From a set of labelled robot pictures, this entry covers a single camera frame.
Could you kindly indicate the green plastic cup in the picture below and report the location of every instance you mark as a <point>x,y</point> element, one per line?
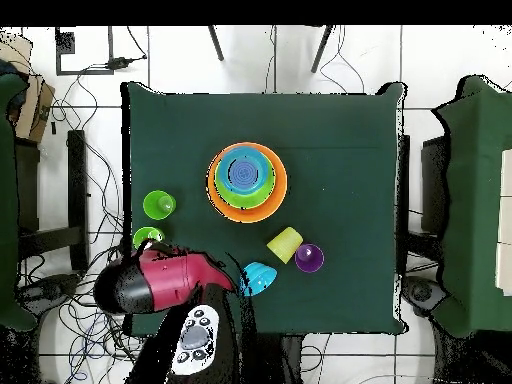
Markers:
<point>146,234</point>
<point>154,206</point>

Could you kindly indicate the yellow plastic cup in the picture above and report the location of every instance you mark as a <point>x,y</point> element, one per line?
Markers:
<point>284,244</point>

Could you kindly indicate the ribbed cyan plastic bowl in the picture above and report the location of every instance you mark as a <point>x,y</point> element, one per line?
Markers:
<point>258,278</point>

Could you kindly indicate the black bench frame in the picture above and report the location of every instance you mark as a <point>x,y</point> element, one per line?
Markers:
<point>76,200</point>

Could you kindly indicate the black tripod leg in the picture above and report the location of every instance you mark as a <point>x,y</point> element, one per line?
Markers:
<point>216,43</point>
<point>322,48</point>

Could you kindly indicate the green-clothed side table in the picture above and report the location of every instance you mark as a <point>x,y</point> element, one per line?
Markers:
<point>8,200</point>
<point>472,200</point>

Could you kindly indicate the large orange plastic bowl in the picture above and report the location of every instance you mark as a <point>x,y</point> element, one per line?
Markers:
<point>248,215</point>

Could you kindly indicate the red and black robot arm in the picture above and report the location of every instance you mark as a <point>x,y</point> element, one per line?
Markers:
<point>168,276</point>

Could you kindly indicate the black square floor frame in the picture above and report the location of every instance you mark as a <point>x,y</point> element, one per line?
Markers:
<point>64,44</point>

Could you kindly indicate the green plastic bowl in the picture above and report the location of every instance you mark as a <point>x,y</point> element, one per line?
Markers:
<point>248,201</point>

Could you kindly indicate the black power adapter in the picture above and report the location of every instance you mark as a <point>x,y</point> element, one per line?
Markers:
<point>120,62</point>

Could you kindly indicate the black stand base with knob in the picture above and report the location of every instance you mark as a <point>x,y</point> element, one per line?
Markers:
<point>48,290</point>

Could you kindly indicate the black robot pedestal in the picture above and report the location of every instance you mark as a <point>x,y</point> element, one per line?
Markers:
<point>276,360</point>

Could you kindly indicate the translucent blue plastic bowl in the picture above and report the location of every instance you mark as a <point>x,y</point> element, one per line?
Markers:
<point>244,172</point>

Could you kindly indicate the dark green table cloth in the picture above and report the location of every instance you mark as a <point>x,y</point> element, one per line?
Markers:
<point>240,120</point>

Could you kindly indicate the white boxes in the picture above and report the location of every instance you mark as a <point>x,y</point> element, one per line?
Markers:
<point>506,220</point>

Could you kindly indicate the purple plastic cup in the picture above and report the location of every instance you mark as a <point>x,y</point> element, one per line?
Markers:
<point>310,259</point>

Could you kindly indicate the brown cardboard box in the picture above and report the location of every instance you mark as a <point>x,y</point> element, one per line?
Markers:
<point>32,108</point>

